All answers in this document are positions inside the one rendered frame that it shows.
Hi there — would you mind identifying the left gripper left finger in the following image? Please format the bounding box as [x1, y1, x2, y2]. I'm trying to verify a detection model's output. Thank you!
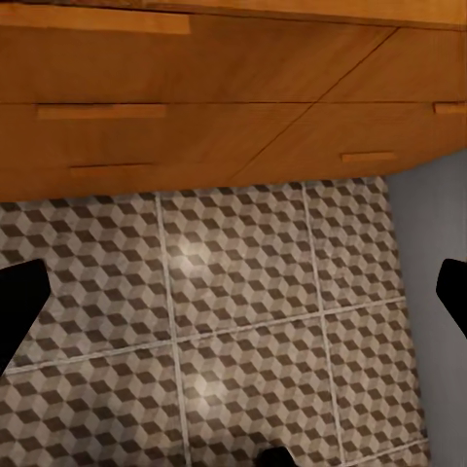
[0, 259, 51, 375]

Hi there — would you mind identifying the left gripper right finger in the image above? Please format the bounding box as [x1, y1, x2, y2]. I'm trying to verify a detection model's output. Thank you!
[436, 258, 467, 338]

